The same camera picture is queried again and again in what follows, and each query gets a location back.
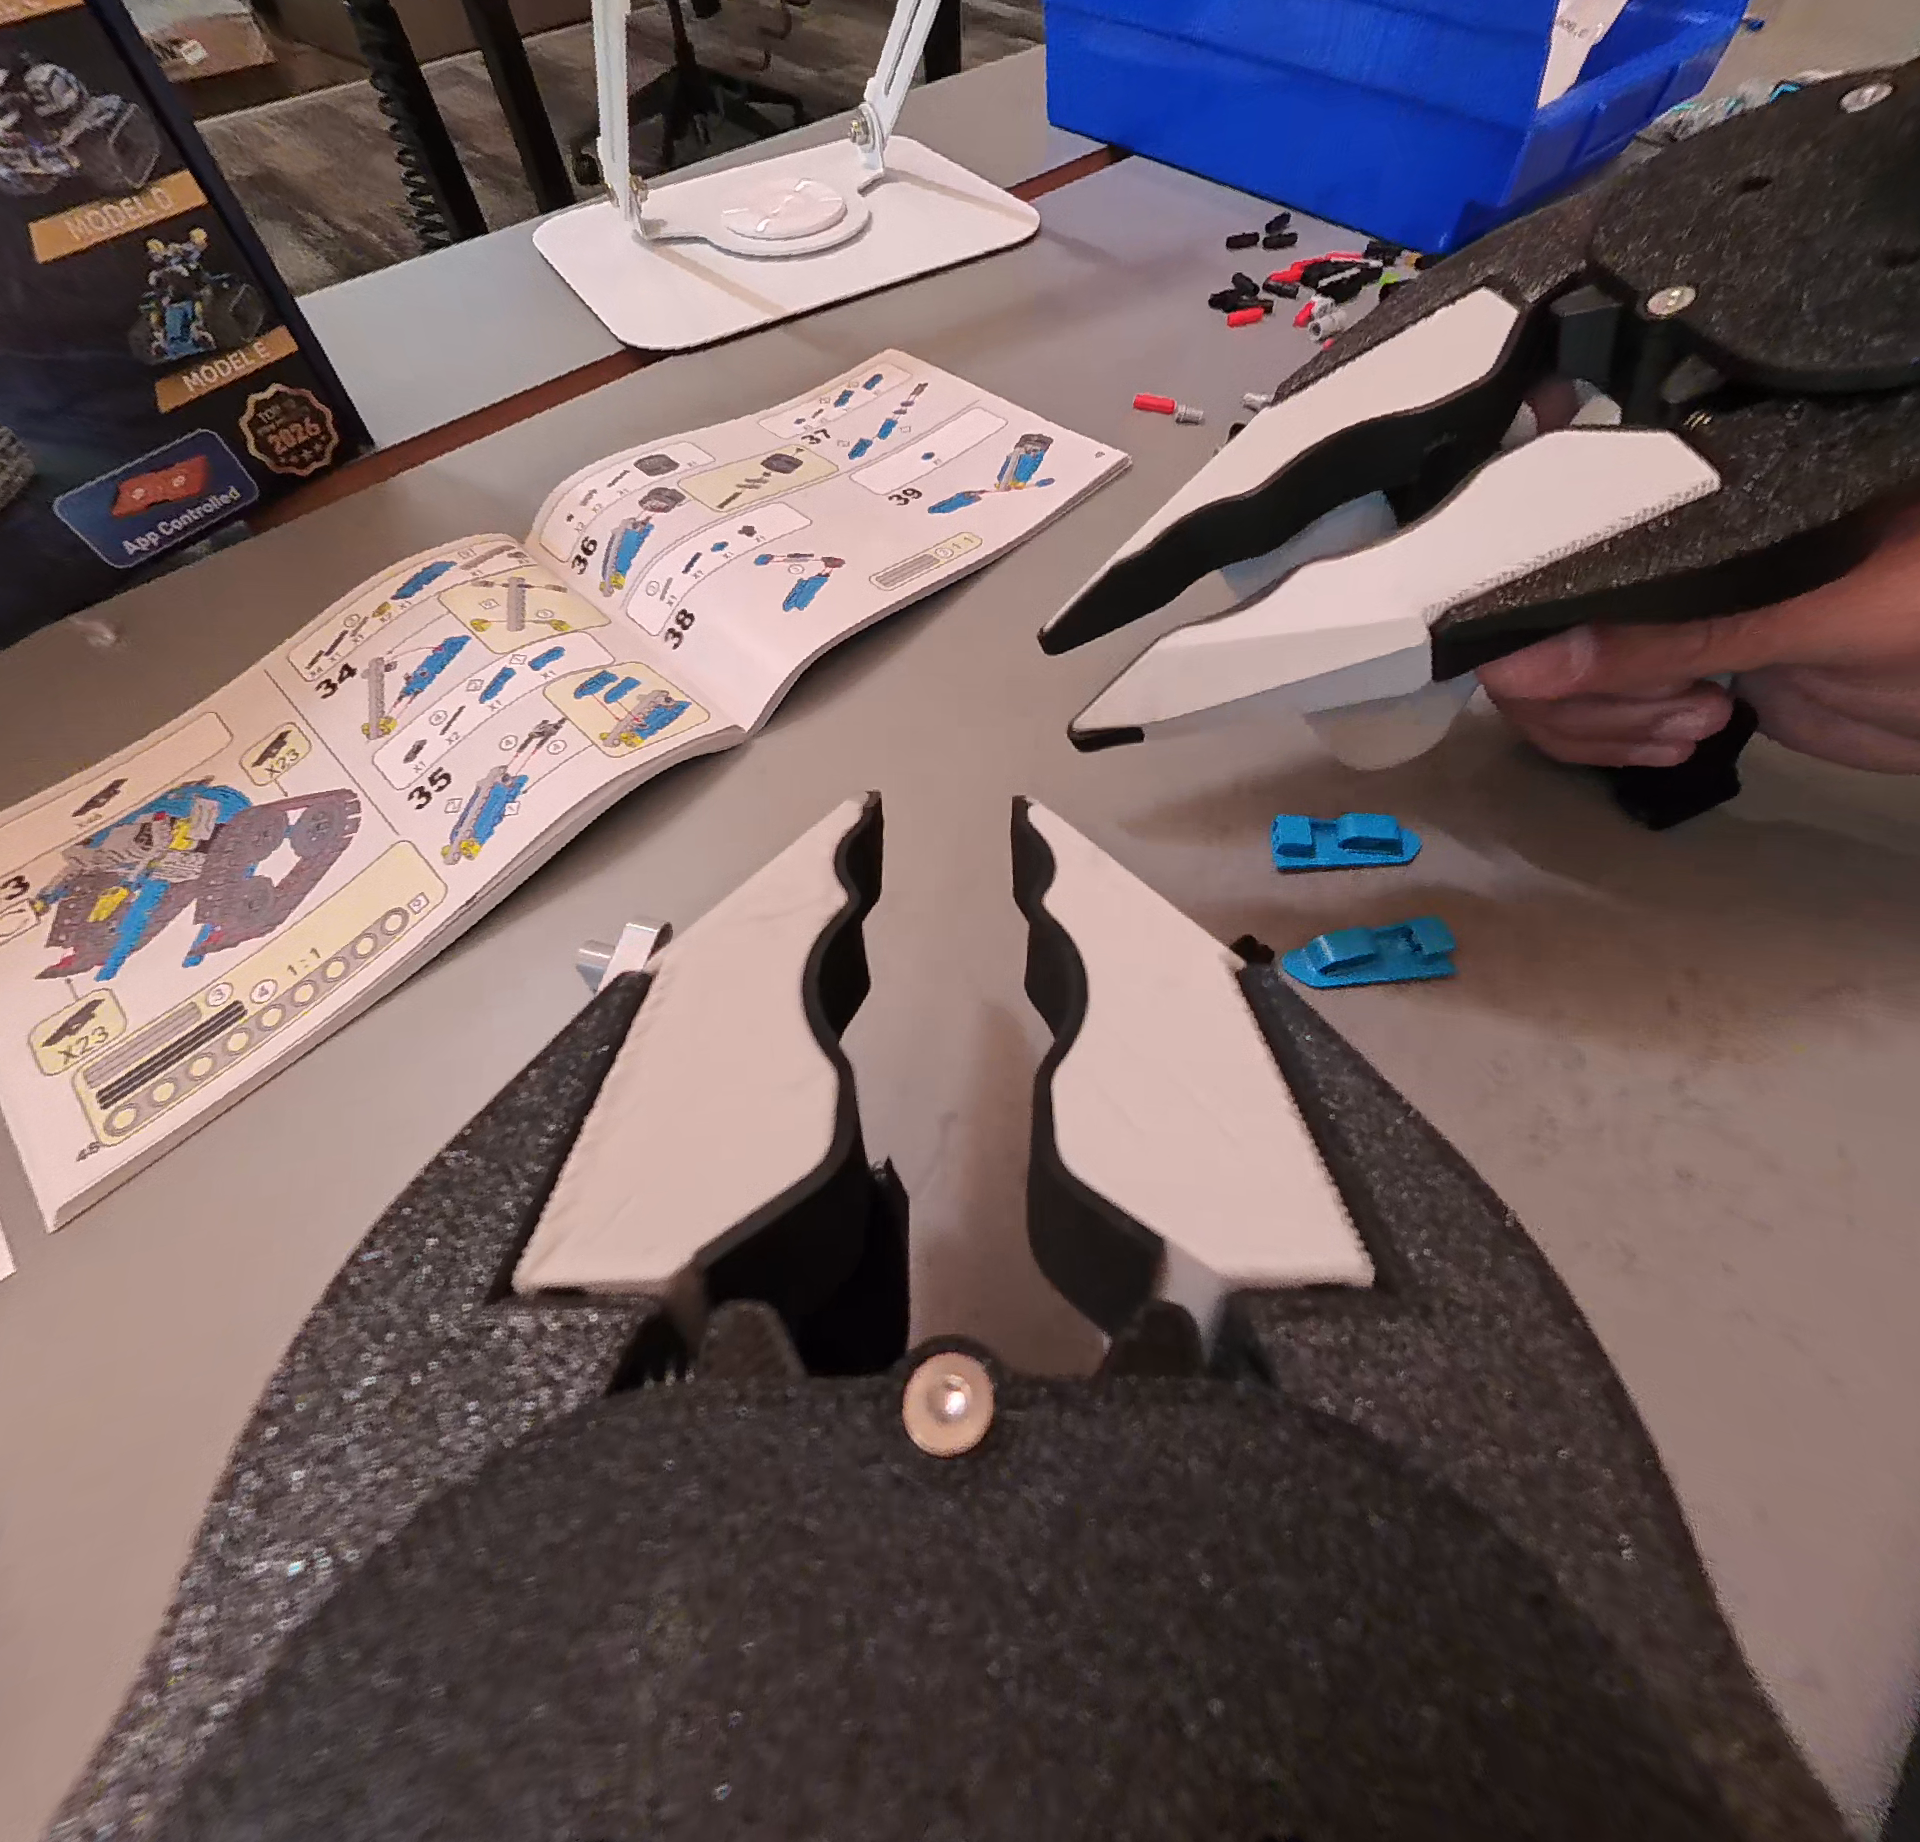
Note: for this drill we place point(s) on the blue storage bin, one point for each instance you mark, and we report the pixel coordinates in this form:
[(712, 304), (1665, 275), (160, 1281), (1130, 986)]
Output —
[(1276, 102)]

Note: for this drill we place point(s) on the blue flat brick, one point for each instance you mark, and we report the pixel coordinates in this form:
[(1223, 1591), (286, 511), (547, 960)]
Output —
[(1351, 957), (1321, 844)]

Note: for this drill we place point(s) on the pile of small building pieces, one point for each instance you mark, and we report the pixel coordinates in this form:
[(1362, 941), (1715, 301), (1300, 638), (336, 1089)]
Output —
[(1321, 281)]

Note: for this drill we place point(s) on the grey desk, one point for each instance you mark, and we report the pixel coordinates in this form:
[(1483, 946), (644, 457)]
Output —
[(931, 704)]

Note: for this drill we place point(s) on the red pin piece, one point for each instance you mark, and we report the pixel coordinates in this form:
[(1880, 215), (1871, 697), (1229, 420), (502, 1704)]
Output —
[(1156, 404)]

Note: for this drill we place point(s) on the instruction booklet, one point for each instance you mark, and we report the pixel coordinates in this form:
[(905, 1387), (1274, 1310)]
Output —
[(451, 704)]

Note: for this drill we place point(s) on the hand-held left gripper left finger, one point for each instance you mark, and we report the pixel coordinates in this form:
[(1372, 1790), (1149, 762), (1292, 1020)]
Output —
[(706, 1092)]

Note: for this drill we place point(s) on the person's right hand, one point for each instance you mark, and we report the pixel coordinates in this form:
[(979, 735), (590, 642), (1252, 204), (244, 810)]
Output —
[(1830, 658)]

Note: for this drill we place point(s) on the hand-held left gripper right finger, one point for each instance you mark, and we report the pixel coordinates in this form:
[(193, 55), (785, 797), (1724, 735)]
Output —
[(1200, 1123)]

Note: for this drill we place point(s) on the robot kit box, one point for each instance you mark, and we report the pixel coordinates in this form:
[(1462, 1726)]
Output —
[(151, 297)]

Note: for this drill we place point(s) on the white desk lamp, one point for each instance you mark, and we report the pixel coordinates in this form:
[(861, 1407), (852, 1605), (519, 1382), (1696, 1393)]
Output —
[(900, 237)]

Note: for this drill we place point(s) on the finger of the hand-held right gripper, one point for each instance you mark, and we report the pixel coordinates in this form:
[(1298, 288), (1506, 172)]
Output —
[(1351, 404), (1426, 553)]

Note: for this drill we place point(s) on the grey pin piece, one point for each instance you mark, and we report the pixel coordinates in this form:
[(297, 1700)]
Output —
[(622, 953)]

